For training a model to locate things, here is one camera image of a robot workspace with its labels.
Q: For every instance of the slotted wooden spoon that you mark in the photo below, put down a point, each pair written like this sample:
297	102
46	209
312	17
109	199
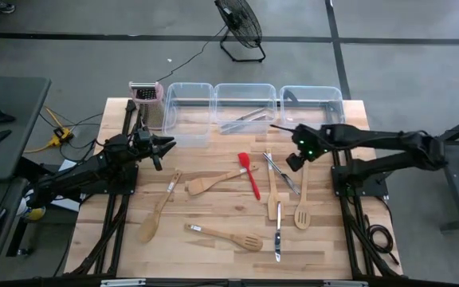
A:
213	232

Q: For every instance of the white paper sheet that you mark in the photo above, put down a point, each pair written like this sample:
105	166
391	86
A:
68	165

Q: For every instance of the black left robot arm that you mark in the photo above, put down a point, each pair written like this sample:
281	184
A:
78	175

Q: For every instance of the yellow and white ball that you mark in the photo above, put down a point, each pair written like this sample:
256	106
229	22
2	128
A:
34	213

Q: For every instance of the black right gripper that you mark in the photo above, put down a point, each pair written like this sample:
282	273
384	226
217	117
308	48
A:
313	139

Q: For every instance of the yellow power strip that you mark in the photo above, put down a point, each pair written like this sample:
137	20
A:
60	137

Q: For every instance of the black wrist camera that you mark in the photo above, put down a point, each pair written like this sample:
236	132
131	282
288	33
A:
146	137
294	162

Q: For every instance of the small black cloth piece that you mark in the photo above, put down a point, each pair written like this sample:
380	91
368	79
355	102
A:
0	116

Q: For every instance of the silver metal bracket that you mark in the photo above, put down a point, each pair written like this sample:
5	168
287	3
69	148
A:
122	283
345	284

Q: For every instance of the red silicone spatula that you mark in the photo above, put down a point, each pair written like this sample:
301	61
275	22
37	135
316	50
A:
244	160

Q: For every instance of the slotted wooden spatula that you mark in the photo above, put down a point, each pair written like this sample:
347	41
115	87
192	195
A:
303	187

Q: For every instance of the solid wooden spoon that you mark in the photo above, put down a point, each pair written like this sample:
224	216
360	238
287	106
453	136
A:
148	229

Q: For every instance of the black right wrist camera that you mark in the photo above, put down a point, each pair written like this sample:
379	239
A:
294	162

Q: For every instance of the black floor fan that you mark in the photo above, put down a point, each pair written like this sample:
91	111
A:
239	20

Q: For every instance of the wooden angled turner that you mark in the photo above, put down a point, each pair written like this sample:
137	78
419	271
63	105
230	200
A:
199	185

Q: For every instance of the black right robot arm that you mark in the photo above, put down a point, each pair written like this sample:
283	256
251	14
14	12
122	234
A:
373	137

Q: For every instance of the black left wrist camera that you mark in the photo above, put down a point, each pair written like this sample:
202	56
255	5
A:
146	137

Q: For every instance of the clear plastic bin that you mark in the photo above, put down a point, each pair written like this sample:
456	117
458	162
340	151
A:
187	135
245	95
313	99

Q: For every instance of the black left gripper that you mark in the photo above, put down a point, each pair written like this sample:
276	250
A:
146	151

